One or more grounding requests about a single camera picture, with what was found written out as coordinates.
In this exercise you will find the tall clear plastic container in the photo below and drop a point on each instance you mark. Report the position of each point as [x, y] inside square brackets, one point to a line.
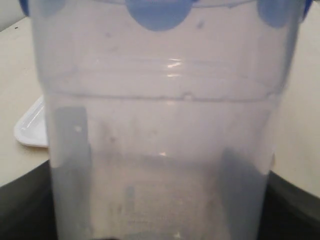
[159, 135]

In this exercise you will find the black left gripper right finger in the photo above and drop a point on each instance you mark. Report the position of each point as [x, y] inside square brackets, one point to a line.
[289, 212]

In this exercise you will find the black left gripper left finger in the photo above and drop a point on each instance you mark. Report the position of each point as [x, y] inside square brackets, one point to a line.
[27, 208]

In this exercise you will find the white rectangular plastic tray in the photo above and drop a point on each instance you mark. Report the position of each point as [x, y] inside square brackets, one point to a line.
[30, 130]

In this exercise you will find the blue plastic lid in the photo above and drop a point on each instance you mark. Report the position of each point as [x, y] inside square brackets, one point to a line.
[163, 15]

